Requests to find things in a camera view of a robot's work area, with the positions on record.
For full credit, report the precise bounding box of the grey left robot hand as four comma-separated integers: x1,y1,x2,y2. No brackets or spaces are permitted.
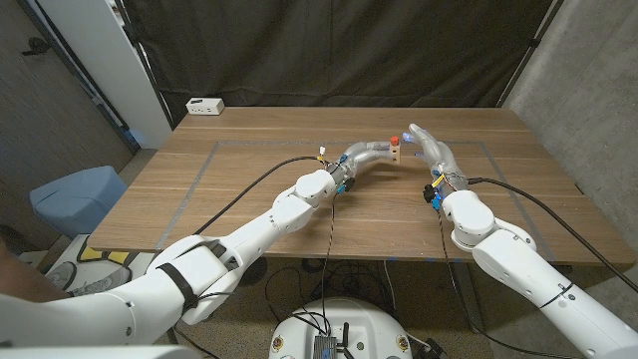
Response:
329,141,396,185

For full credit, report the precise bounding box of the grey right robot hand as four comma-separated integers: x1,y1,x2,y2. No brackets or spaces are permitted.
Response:
402,123,470,193

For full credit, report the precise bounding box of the black backdrop curtain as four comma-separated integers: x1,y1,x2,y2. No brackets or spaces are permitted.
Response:
122,0,564,126

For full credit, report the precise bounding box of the black backdrop stand pole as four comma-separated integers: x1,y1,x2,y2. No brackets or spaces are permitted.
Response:
495,0,564,109
114,0,175,130

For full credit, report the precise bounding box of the grey table leg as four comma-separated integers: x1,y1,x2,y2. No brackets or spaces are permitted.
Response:
451,261,484,334

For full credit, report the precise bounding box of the white power strip box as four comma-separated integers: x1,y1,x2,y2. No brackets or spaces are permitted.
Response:
185,97,225,117

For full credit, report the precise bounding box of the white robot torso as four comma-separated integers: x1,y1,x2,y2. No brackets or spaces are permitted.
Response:
268,297,414,359

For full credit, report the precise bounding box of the black antenna on torso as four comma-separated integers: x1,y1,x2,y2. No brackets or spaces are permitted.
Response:
338,322,355,359

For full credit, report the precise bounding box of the black connector beside torso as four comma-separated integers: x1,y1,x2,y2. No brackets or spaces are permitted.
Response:
423,338,448,359

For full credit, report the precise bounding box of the grey electronics box on torso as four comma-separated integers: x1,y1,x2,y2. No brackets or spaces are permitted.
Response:
312,334,339,359

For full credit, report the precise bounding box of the white cabinet panel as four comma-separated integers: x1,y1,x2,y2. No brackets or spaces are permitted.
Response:
37,0,173,150

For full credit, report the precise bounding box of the grey sneaker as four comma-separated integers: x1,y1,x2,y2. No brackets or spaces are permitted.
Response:
47,261,79,290
68,266,133,297

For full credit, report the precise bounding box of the blue-grey padded stool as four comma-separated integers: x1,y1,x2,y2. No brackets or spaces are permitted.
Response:
28,165,129,239

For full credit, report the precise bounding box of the person's bare leg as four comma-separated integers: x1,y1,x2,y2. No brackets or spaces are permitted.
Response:
0,236,69,303

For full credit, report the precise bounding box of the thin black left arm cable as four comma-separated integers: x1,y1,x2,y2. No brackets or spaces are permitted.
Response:
173,193,338,359

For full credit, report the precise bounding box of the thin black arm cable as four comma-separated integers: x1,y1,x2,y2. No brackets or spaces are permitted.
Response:
437,208,584,359
173,193,338,359

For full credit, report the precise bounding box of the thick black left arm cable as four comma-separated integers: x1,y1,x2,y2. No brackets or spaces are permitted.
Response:
192,156,328,235

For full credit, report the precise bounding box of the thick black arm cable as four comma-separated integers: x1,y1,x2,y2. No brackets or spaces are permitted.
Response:
192,156,328,235
467,177,638,294

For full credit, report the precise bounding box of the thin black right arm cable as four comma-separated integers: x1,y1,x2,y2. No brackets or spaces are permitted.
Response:
437,208,584,359

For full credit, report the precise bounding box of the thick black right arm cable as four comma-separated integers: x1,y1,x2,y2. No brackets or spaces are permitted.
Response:
467,177,638,294

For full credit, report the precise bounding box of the black floor cable bundle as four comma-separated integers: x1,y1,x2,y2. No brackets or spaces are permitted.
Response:
263,257,395,325

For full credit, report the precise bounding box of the white floor cable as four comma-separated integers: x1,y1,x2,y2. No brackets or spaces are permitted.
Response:
382,259,399,314

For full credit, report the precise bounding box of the dark door frame rail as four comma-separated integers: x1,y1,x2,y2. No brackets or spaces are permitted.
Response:
14,0,142,154

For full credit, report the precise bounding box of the black door handle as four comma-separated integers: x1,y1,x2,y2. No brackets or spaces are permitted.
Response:
20,37,51,56

